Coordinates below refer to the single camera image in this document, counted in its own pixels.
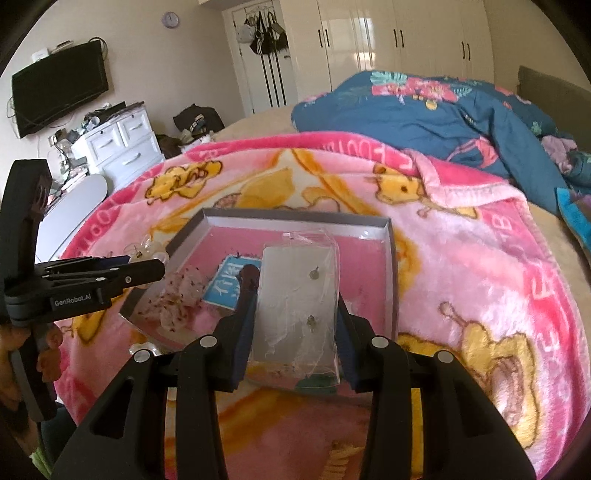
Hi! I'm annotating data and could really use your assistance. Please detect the white door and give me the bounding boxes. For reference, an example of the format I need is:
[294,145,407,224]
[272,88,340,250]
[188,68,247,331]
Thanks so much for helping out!
[222,7,301,116]

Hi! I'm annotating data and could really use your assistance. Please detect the blue printed card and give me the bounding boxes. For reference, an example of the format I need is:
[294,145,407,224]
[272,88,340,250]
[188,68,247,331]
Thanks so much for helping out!
[201,256,264,310]

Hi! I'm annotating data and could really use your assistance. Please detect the person's left hand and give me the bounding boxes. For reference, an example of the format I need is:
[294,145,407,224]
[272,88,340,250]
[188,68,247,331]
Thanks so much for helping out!
[39,323,64,385]

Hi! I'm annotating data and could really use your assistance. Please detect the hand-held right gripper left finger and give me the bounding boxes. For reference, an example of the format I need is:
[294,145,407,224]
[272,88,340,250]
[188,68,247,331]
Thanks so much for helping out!
[51,288,259,480]

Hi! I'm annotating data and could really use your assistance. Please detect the grey-green headboard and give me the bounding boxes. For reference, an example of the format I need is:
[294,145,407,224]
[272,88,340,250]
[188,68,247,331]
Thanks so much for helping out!
[515,65,591,153]

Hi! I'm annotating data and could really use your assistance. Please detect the dark bag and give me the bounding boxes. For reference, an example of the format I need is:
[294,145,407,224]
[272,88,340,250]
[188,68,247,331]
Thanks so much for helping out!
[173,105,227,139]

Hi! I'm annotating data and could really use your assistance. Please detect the grey cardboard box tray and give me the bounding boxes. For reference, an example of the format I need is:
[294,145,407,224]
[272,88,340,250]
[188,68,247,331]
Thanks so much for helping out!
[119,208,400,344]

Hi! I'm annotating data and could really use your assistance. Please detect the white wardrobe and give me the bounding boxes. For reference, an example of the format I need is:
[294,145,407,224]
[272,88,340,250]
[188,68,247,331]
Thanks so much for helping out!
[316,0,497,93]

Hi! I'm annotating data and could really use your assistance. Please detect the pink printed blanket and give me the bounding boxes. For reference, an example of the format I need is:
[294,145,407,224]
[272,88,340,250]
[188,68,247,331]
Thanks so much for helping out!
[53,131,585,480]

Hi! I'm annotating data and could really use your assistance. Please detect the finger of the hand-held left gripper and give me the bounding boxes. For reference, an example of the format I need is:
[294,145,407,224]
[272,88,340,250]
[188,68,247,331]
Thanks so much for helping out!
[41,258,166,300]
[34,255,136,278]

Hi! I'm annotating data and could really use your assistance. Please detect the blue floral quilt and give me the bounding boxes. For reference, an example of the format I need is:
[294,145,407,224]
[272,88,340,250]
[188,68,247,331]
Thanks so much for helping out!
[291,69,591,217]

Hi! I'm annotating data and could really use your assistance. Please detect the hanging bags on door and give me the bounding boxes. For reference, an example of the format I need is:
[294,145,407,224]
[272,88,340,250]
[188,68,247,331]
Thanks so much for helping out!
[235,11,289,56]

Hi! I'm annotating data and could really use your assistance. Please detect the black wall television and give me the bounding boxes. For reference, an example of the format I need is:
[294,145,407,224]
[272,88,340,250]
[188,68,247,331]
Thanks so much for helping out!
[11,41,110,139]

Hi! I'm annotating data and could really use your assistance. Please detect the white oval board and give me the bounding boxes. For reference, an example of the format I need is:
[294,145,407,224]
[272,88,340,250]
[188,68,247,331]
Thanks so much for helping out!
[34,174,109,264]

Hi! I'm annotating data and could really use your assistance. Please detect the bagged white earring card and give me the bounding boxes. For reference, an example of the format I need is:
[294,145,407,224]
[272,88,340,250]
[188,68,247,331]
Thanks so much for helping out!
[247,233,342,393]

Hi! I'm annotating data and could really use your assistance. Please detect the sheer heart-dotted hair bow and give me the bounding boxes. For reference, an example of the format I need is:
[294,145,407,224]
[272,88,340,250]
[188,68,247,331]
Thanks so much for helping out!
[143,270,206,335]

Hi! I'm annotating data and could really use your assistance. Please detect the teal purple pillow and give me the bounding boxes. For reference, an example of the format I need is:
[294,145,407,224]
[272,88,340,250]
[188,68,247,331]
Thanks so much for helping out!
[556,187,591,268]

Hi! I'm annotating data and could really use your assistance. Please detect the white dresser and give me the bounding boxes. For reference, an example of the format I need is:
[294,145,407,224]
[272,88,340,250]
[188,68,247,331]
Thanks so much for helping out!
[69,102,167,190]

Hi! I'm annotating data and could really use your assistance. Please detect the brown bow hair clip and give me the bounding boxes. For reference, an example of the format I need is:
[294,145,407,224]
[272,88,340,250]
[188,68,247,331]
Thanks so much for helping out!
[233,265,262,315]

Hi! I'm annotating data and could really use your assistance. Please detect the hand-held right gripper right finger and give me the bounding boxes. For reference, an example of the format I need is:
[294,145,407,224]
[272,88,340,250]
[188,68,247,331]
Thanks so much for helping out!
[336,293,536,480]

